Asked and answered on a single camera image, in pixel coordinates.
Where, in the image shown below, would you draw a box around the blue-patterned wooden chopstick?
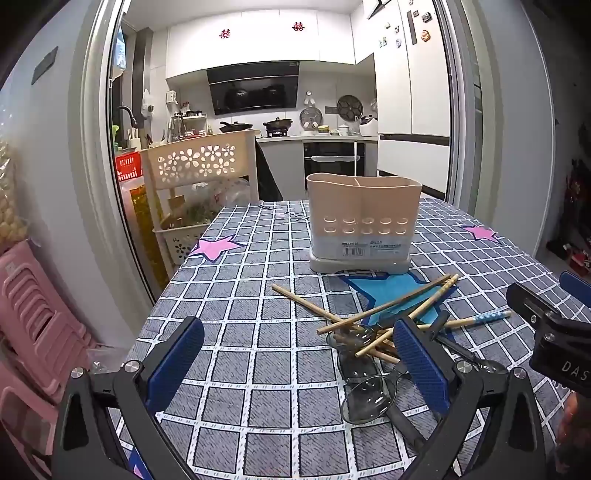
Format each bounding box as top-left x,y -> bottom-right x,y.
441,310 -> 512,330

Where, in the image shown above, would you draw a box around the white wall cabinets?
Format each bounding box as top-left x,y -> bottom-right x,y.
165,9 -> 365,80

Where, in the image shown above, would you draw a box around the dark kitchen faucet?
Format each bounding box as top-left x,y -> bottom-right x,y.
117,106 -> 145,130

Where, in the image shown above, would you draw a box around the dark translucent spoon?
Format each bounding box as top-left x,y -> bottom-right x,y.
475,359 -> 509,376
341,373 -> 411,424
325,325 -> 370,352
338,348 -> 386,383

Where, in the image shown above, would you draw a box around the blue hanging cloth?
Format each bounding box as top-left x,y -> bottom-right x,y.
113,25 -> 127,70

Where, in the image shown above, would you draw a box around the beige plastic utensil holder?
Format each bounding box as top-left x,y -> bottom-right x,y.
306,172 -> 423,274

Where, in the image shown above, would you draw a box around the round hanging steamer plate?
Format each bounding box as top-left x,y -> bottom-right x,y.
299,106 -> 322,131

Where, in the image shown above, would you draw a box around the grey kitchen base cabinets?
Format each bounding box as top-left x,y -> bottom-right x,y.
255,134 -> 379,201

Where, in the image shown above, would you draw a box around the dark wall switch panel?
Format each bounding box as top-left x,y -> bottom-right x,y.
30,46 -> 59,86

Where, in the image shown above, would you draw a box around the black chopstick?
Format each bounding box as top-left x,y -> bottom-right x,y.
434,335 -> 483,367

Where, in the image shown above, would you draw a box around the checked star-print tablecloth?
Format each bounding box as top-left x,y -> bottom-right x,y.
115,196 -> 591,480

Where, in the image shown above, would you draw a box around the clear plastic bag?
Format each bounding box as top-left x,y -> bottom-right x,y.
185,178 -> 252,222

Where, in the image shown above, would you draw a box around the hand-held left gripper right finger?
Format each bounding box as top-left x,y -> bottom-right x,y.
392,318 -> 557,480

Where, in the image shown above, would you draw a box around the bag of beige balls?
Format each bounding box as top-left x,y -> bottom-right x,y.
0,106 -> 31,252

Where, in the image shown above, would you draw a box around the yellow oil bottle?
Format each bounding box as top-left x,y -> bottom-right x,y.
130,185 -> 160,287

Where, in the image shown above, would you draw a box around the white refrigerator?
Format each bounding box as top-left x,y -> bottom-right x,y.
369,0 -> 452,201

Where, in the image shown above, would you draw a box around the cream flower-cutout basket cart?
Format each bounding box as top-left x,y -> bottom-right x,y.
140,129 -> 262,278

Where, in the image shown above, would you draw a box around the group of fridge magnets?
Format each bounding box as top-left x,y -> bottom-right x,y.
378,7 -> 432,49

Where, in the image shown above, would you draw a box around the red boxes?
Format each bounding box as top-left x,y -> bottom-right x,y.
566,249 -> 591,278

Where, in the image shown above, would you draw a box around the black built-in oven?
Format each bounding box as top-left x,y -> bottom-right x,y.
303,141 -> 366,191

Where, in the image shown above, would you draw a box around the grey sliding door frame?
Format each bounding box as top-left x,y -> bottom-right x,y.
81,0 -> 485,305

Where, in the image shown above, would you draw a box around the red plastic basket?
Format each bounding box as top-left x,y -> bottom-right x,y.
115,152 -> 143,182

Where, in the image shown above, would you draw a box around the pink plastic stool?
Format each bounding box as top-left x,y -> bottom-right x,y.
0,240 -> 100,480

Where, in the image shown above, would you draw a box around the person's right hand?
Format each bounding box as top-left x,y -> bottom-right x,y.
556,392 -> 591,455

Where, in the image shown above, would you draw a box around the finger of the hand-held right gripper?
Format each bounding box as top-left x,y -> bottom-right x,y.
560,271 -> 591,308
506,282 -> 561,330

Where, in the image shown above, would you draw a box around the white spice rack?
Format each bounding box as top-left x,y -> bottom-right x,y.
170,111 -> 208,141

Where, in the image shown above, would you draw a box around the black range hood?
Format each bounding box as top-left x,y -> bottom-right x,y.
206,60 -> 301,116

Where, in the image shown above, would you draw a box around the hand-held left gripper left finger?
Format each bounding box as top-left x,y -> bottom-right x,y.
52,316 -> 206,480

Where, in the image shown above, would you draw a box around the round hanging mould pan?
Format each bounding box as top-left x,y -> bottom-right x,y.
336,95 -> 364,121

